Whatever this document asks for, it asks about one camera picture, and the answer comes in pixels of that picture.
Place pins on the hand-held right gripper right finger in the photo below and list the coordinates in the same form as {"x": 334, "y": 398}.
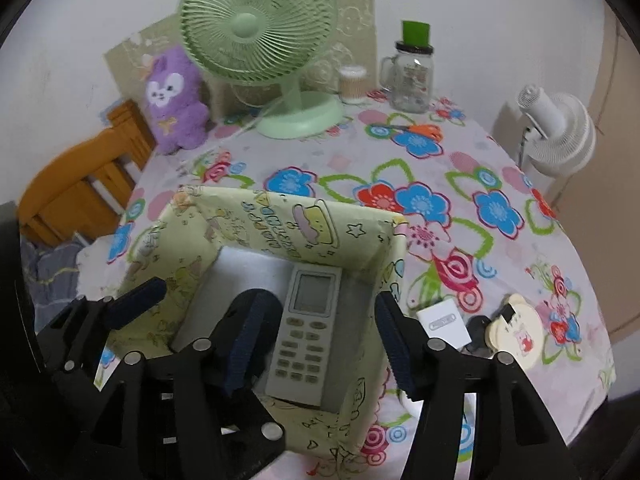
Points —
{"x": 395, "y": 345}

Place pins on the glass jar mug green lid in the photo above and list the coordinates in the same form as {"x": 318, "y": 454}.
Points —
{"x": 410, "y": 85}

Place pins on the purple plush rabbit toy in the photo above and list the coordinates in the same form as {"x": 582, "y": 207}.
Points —
{"x": 172, "y": 110}

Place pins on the floral tablecloth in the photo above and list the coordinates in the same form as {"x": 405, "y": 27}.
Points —
{"x": 350, "y": 160}

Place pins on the white charger adapter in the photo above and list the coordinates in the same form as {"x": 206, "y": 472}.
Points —
{"x": 442, "y": 325}

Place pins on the green desk fan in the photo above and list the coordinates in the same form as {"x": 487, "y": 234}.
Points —
{"x": 247, "y": 27}

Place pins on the blue plaid cloth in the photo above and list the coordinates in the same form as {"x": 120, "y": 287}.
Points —
{"x": 50, "y": 270}

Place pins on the yellow printed storage box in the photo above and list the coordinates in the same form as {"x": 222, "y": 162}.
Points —
{"x": 300, "y": 220}

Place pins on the beige wooden cabinet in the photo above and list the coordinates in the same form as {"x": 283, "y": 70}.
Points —
{"x": 615, "y": 160}

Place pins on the wooden chair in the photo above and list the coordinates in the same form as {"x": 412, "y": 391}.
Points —
{"x": 65, "y": 170}

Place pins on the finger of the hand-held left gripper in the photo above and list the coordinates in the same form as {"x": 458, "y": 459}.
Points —
{"x": 135, "y": 302}

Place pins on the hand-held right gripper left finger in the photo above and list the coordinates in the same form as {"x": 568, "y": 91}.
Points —
{"x": 247, "y": 345}

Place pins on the white standing fan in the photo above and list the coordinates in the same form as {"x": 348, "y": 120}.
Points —
{"x": 565, "y": 130}

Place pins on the cotton swab jar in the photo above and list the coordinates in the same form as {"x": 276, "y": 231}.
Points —
{"x": 354, "y": 87}

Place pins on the cream round bear mirror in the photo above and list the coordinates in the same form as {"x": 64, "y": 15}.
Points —
{"x": 520, "y": 340}

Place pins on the white remote control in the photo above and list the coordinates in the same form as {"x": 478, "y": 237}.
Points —
{"x": 310, "y": 320}

